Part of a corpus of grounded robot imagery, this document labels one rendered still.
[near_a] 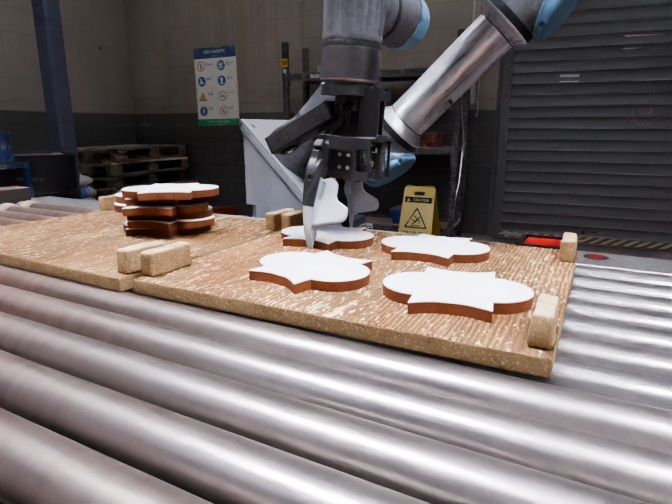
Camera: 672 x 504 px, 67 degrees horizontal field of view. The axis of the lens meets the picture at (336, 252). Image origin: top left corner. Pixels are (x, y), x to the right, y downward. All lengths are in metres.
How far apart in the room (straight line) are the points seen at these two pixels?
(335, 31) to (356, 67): 0.05
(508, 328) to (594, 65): 4.90
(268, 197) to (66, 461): 0.92
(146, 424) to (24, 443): 0.06
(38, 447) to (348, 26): 0.52
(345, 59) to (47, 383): 0.46
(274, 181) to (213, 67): 5.45
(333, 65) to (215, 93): 5.92
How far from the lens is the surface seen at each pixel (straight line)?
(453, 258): 0.61
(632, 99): 5.30
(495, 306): 0.45
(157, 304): 0.54
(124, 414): 0.35
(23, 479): 0.33
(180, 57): 6.89
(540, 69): 5.27
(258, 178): 1.19
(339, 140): 0.64
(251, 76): 6.27
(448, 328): 0.41
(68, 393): 0.39
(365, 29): 0.65
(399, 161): 1.06
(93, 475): 0.30
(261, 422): 0.33
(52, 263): 0.68
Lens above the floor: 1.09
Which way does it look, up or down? 14 degrees down
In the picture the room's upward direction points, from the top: straight up
